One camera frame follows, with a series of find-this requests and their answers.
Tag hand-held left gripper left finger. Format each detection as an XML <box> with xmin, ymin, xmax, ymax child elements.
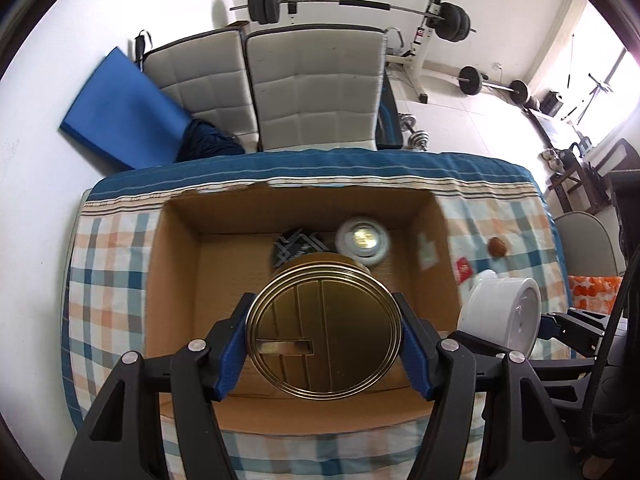
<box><xmin>60</xmin><ymin>291</ymin><xmax>257</xmax><ymax>480</ymax></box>

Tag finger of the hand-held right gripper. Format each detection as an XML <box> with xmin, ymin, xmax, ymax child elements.
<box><xmin>538</xmin><ymin>310</ymin><xmax>623</xmax><ymax>359</ymax></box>
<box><xmin>529</xmin><ymin>357</ymin><xmax>601</xmax><ymax>387</ymax></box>

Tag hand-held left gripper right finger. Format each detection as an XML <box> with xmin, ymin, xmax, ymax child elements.
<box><xmin>392</xmin><ymin>292</ymin><xmax>583</xmax><ymax>480</ymax></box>

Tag white cylindrical container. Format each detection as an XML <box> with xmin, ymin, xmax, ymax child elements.
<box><xmin>459</xmin><ymin>276</ymin><xmax>542</xmax><ymax>359</ymax></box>

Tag cardboard box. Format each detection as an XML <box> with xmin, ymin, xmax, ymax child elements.
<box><xmin>144</xmin><ymin>183</ymin><xmax>463</xmax><ymax>433</ymax></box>

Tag gold metal tin can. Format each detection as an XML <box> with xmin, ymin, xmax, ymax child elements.
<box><xmin>246</xmin><ymin>252</ymin><xmax>405</xmax><ymax>401</ymax></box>

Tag black white patterned round tin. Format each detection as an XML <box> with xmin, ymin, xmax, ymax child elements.
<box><xmin>271</xmin><ymin>228</ymin><xmax>326</xmax><ymax>271</ymax></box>

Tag white jar with gold lid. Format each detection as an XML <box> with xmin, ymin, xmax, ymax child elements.
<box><xmin>335</xmin><ymin>215</ymin><xmax>390</xmax><ymax>268</ymax></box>

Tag orange patterned cloth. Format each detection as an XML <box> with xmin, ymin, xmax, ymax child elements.
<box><xmin>570</xmin><ymin>275</ymin><xmax>622</xmax><ymax>314</ymax></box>

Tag grey chair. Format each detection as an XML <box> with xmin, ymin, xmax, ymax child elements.
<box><xmin>554</xmin><ymin>211</ymin><xmax>627</xmax><ymax>277</ymax></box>

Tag plaid tablecloth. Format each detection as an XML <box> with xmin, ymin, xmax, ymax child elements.
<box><xmin>62</xmin><ymin>150</ymin><xmax>571</xmax><ymax>480</ymax></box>

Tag dark wooden side table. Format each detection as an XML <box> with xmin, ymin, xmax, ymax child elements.
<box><xmin>529</xmin><ymin>109</ymin><xmax>617</xmax><ymax>217</ymax></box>

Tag dark blue cloth bundle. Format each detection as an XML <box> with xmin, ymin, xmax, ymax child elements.
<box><xmin>182</xmin><ymin>119</ymin><xmax>246</xmax><ymax>162</ymax></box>

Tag small black box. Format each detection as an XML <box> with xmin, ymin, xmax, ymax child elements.
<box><xmin>542</xmin><ymin>91</ymin><xmax>567</xmax><ymax>116</ymax></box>

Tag black music stand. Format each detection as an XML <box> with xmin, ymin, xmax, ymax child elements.
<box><xmin>564</xmin><ymin>34</ymin><xmax>616</xmax><ymax>122</ymax></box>

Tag grey quilted seat cushion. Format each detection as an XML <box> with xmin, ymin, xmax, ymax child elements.
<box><xmin>142</xmin><ymin>29</ymin><xmax>259</xmax><ymax>153</ymax></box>
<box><xmin>245</xmin><ymin>25</ymin><xmax>389</xmax><ymax>152</ymax></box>

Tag short barbell with black plates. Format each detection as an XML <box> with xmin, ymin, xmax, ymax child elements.
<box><xmin>457</xmin><ymin>65</ymin><xmax>531</xmax><ymax>106</ymax></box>

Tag blue exercise mat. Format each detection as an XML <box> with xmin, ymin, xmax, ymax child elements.
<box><xmin>60</xmin><ymin>46</ymin><xmax>194</xmax><ymax>171</ymax></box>

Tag white weight rack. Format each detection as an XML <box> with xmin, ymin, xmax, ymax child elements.
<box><xmin>385</xmin><ymin>0</ymin><xmax>452</xmax><ymax>104</ymax></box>

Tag long barbell with black plates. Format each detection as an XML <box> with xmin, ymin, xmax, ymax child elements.
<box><xmin>230</xmin><ymin>0</ymin><xmax>479</xmax><ymax>42</ymax></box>

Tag black strap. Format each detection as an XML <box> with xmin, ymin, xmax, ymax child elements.
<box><xmin>133</xmin><ymin>30</ymin><xmax>154</xmax><ymax>75</ymax></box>

